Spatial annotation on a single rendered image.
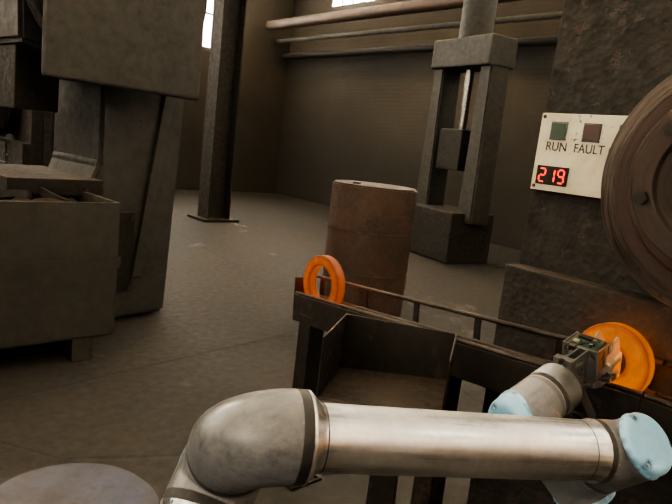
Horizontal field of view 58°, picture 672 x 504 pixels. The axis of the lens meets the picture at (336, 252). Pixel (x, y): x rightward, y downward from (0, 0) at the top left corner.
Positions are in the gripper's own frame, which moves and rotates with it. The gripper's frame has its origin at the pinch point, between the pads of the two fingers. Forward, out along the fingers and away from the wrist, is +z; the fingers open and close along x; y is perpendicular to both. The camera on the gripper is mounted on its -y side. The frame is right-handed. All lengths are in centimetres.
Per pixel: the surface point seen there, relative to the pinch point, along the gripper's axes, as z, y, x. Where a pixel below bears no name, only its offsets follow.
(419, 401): -31.1, -7.6, 25.2
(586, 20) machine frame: 29, 63, 26
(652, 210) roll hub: -3.8, 32.1, -6.6
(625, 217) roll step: 1.9, 28.0, 0.7
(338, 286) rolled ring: -4, -7, 84
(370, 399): -39, -6, 32
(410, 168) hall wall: 581, -157, 621
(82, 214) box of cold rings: -36, 1, 220
